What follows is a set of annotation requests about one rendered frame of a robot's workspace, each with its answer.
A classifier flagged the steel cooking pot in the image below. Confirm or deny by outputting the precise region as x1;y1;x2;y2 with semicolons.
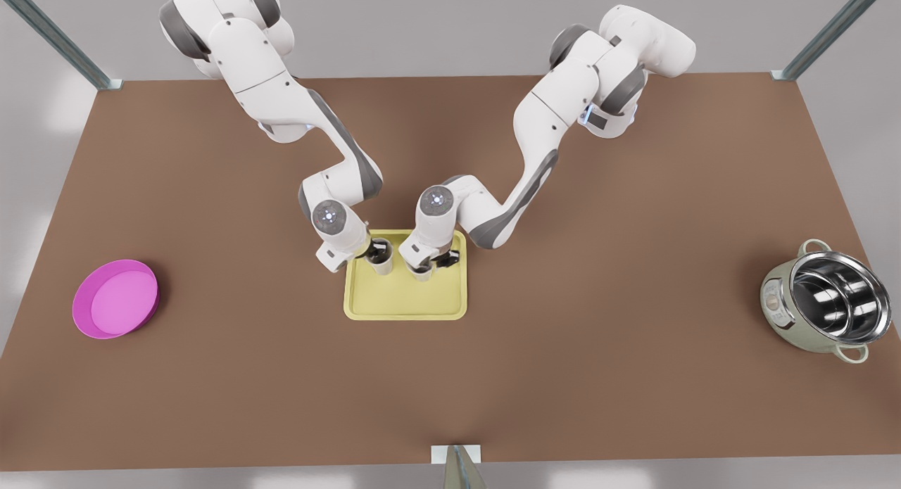
760;239;892;364

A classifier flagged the silver frame post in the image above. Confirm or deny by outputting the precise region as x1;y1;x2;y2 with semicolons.
0;0;123;91
771;0;893;82
431;445;486;489

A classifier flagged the pink round plate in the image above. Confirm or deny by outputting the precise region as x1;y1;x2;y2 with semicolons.
72;259;160;340

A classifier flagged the yellow rectangular tray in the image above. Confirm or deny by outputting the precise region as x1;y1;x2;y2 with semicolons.
344;229;469;322

